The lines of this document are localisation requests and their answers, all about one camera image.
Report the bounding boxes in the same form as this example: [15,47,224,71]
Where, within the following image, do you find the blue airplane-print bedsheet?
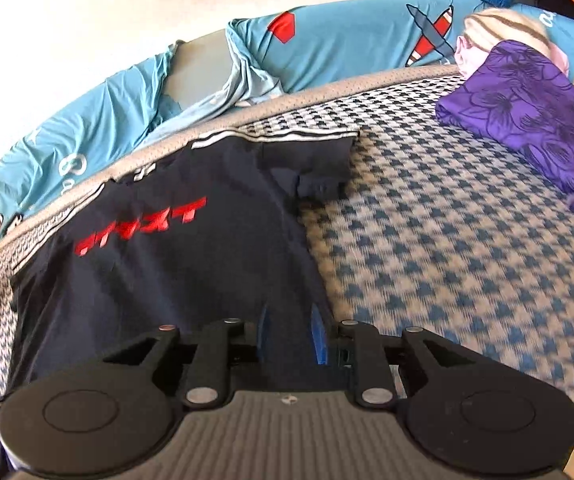
[0,0,574,256]

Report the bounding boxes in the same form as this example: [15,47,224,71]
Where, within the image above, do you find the blue beige houndstooth mat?
[0,65,574,461]

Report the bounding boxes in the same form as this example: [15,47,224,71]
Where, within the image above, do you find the purple floral folded garment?
[436,39,574,221]

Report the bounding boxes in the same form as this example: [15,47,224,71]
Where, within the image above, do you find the pink striped folded garment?
[454,7,570,80]

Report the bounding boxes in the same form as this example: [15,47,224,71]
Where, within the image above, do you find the grey pillow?
[167,30,235,111]

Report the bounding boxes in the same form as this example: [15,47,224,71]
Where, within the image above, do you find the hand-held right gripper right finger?
[309,305,470,408]

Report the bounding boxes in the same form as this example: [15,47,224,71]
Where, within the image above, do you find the black t-shirt red print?
[7,130,362,401]

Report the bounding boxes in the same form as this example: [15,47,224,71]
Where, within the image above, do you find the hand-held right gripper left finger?
[102,305,271,409]

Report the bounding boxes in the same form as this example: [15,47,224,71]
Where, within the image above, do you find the light blue pillowcase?
[137,35,288,148]

